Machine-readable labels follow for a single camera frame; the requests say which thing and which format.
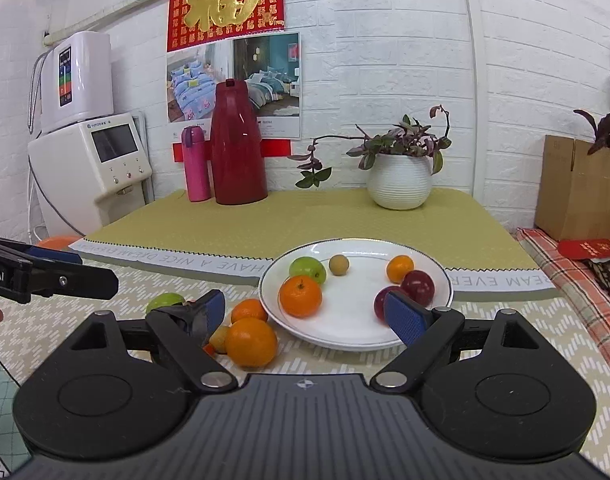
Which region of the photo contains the white plant pot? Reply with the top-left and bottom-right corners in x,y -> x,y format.
367,154 -> 433,210

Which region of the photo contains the white water purifier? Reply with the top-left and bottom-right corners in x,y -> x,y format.
40,32 -> 114,133

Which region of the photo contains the purple green plant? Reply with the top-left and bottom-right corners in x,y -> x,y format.
288,104 -> 452,190

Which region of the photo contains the red fu wall calendar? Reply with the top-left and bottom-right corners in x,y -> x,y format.
166,0 -> 285,52

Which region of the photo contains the small orange top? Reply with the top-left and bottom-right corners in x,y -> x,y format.
230,298 -> 268,324

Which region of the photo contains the dark red plum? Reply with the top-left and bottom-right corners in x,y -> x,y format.
400,270 -> 435,308
373,285 -> 409,323

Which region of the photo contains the yellow orange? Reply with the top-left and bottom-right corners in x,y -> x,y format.
208,325 -> 230,354

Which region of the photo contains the bedding wall poster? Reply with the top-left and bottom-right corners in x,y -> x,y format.
165,32 -> 303,141

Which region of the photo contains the cardboard box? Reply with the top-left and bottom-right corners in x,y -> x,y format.
535,136 -> 610,240

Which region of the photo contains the red envelope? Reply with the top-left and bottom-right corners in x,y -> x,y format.
558,238 -> 610,261

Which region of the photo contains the green fruit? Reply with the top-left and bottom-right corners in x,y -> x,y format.
288,257 -> 326,286
145,292 -> 186,314

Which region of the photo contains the small orange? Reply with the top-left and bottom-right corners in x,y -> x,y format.
386,255 -> 416,285
230,298 -> 268,324

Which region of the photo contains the white porcelain plate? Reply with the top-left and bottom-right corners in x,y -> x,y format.
258,238 -> 454,352

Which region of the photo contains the white water dispenser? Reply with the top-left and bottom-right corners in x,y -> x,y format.
28,114 -> 152,237

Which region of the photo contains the large orange with stem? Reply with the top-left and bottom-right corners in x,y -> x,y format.
279,275 -> 322,318

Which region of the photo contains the pink thermos bottle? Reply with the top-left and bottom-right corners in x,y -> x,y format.
181,126 -> 212,203

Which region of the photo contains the small brown longan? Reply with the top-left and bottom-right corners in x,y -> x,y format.
329,254 -> 350,276

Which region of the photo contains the patterned tablecloth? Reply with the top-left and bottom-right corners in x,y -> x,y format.
0,188 -> 610,477

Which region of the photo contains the plaid cloth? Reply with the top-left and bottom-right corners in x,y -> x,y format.
514,228 -> 610,367

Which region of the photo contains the large orange back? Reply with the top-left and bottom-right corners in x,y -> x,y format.
226,318 -> 278,368

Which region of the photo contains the red thermos jug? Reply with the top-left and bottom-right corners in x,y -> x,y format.
210,78 -> 268,205

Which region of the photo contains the small orange front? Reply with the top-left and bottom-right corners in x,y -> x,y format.
386,255 -> 416,285

